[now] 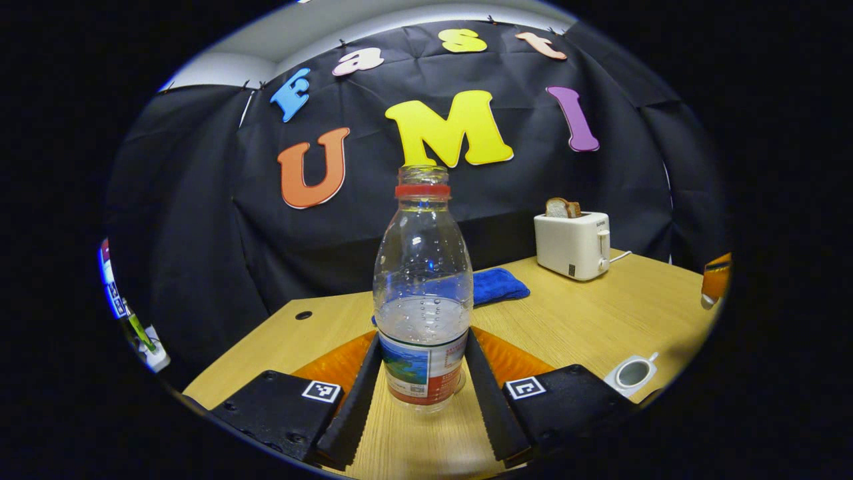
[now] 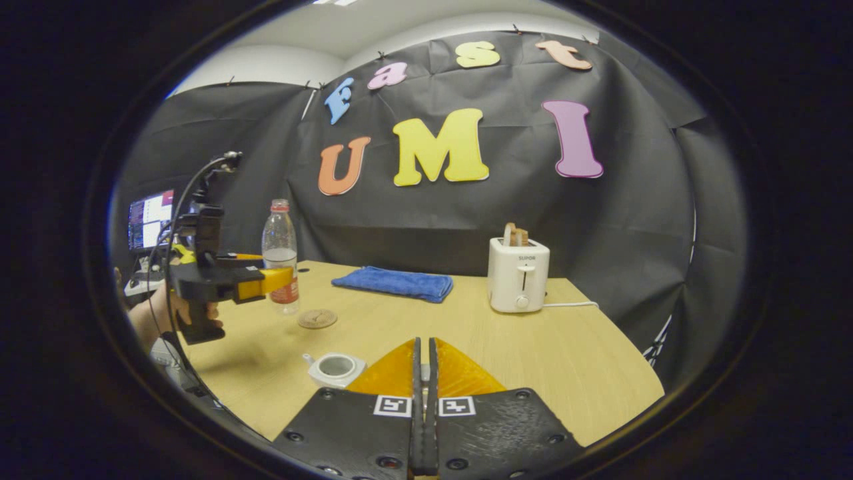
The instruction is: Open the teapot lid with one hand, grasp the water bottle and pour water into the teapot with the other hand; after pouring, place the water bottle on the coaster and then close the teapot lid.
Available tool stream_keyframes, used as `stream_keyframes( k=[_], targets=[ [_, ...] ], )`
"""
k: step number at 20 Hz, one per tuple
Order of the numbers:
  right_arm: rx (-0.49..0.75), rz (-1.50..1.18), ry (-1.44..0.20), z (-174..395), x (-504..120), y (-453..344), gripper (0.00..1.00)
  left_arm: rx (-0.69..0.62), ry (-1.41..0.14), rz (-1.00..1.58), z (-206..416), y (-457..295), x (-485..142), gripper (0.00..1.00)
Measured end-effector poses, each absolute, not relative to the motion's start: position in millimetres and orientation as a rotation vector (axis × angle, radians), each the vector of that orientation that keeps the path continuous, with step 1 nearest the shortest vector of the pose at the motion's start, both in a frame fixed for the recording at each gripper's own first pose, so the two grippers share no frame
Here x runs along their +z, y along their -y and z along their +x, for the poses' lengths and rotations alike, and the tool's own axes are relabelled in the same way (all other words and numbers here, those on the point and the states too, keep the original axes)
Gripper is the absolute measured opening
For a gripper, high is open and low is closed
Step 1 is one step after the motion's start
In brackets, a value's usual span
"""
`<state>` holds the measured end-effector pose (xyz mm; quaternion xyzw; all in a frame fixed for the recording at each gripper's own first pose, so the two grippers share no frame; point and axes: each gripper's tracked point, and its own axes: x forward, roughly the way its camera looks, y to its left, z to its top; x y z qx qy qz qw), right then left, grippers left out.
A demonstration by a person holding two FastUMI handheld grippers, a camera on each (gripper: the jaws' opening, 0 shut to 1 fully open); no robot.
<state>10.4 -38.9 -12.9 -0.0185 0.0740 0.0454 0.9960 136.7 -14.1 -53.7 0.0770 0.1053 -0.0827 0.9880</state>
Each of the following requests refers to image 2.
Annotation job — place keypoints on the clear plastic water bottle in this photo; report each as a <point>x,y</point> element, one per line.
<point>280,240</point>

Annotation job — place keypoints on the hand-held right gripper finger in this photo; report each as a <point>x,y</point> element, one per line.
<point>433,400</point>
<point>417,400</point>

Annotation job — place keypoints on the white toaster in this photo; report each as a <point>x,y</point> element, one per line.
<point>518,280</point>

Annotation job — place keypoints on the toasted bread slice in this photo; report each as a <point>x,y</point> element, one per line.
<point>509,234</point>
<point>522,237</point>

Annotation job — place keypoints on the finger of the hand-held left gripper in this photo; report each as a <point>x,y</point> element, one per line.
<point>250,288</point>
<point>240,260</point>

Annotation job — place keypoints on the blue folded towel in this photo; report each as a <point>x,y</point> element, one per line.
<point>396,283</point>

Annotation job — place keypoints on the round wooden coaster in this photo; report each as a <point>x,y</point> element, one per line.
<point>317,318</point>

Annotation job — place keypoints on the white teacup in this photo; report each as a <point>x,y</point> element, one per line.
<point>336,368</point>

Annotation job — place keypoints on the computer monitor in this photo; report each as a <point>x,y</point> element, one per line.
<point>150,220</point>

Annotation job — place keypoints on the person's grey clothing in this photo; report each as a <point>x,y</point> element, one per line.
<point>170,363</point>

